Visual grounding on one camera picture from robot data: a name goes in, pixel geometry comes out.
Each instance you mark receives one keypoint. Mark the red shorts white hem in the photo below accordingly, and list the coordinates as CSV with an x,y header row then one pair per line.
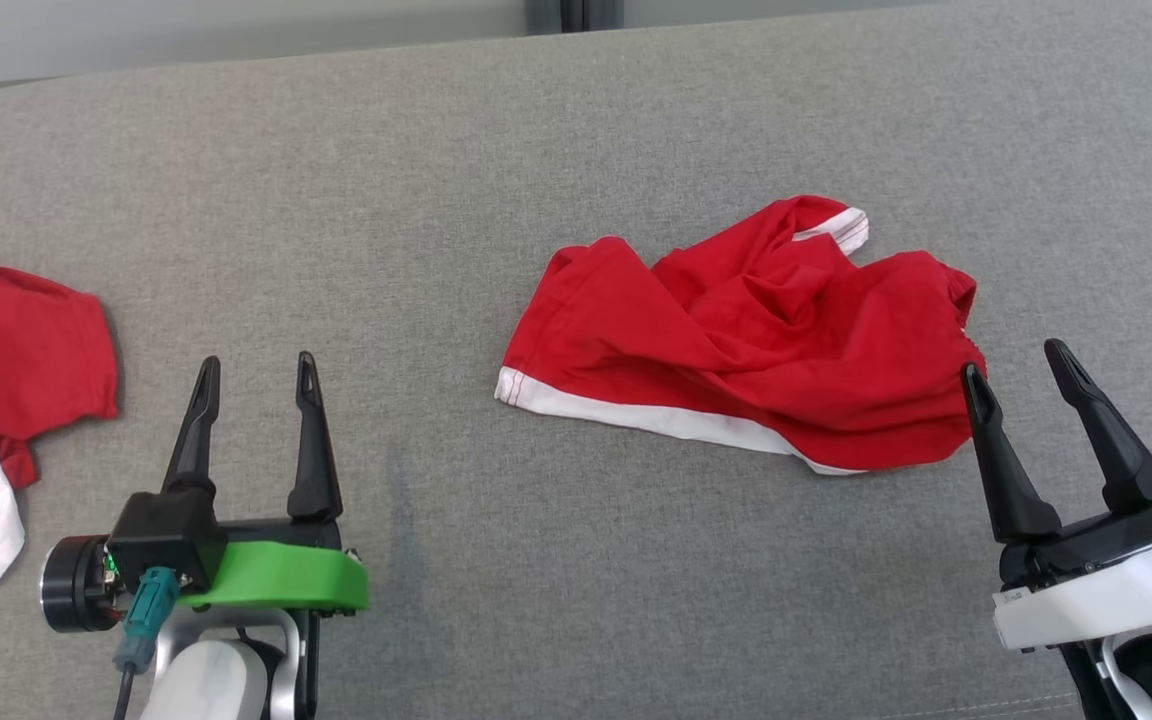
x,y
786,350

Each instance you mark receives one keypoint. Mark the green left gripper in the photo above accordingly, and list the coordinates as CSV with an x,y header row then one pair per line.
x,y
286,582

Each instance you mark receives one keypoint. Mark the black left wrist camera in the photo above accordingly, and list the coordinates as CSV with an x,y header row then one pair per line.
x,y
166,530

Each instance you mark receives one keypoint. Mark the grey partition post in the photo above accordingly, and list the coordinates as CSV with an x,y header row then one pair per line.
x,y
576,14

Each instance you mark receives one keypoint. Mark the grey fabric sofa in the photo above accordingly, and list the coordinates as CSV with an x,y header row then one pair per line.
x,y
576,560

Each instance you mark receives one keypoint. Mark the red basketball jersey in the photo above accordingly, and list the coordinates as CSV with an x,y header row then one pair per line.
x,y
26,350

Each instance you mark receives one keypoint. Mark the black cylindrical left gripper motor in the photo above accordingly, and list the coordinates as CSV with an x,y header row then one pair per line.
x,y
71,585

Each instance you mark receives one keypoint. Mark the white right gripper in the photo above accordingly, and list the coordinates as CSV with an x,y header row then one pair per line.
x,y
1096,600

